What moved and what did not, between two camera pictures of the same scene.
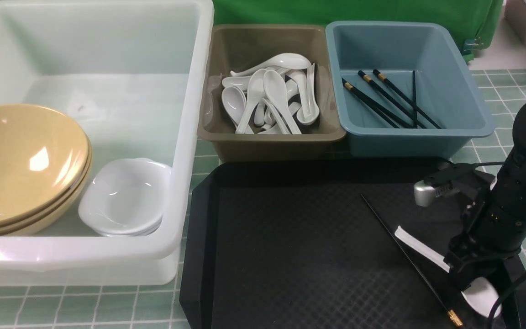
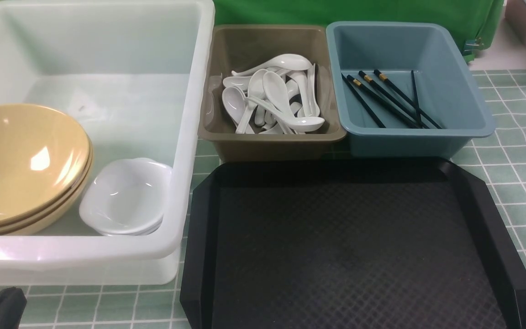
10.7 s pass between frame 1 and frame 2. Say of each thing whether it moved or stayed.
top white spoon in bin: stayed
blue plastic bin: stayed
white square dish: stayed
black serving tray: stayed
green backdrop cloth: stayed
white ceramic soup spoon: moved
